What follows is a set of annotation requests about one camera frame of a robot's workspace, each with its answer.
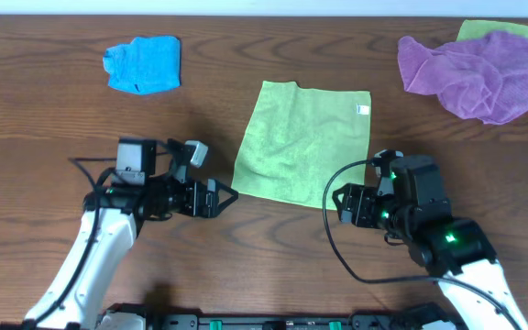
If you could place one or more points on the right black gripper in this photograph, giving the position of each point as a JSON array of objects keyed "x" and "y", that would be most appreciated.
[{"x": 358, "y": 203}]

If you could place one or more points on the purple crumpled cloth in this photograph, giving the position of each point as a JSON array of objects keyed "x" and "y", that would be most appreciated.
[{"x": 482, "y": 78}]

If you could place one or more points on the blue folded cloth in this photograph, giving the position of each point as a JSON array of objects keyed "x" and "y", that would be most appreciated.
[{"x": 145, "y": 65}]

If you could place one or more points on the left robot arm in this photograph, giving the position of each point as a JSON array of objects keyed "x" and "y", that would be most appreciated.
[{"x": 147, "y": 181}]

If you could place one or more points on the green microfiber cloth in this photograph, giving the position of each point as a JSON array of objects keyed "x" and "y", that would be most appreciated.
[{"x": 296, "y": 141}]

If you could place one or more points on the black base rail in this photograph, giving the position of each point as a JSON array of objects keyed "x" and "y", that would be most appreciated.
[{"x": 273, "y": 322}]

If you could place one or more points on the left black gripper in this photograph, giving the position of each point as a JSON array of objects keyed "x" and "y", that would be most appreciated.
[{"x": 206, "y": 208}]

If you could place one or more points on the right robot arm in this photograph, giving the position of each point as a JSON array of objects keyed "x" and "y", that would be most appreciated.
[{"x": 458, "y": 257}]

